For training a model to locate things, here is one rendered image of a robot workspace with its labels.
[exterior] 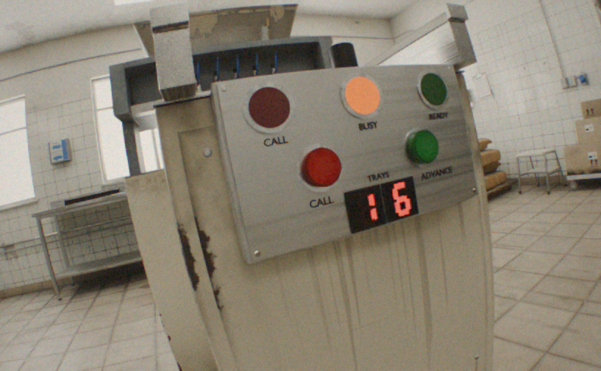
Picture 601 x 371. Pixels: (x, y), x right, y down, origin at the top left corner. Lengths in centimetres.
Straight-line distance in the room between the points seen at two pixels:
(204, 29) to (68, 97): 337
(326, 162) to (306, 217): 4
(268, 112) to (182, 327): 87
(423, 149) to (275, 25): 94
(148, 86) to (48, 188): 327
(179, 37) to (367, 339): 32
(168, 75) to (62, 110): 410
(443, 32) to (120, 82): 88
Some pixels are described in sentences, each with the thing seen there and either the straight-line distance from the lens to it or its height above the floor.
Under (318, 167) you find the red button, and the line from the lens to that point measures 25.
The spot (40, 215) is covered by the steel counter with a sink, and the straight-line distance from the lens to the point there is 350.
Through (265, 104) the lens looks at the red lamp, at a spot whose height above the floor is 81.
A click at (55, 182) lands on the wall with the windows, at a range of 423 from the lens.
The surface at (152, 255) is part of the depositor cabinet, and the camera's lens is 100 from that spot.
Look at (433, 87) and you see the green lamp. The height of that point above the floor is 81.
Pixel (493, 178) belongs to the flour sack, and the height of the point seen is 22.
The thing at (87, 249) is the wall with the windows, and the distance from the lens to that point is 417.
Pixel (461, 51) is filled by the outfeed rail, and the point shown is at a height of 85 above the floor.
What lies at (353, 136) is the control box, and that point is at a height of 78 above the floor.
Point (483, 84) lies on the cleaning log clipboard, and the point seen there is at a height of 140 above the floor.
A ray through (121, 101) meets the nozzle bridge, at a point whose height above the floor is 106.
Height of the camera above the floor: 76
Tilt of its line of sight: 3 degrees down
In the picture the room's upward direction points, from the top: 11 degrees counter-clockwise
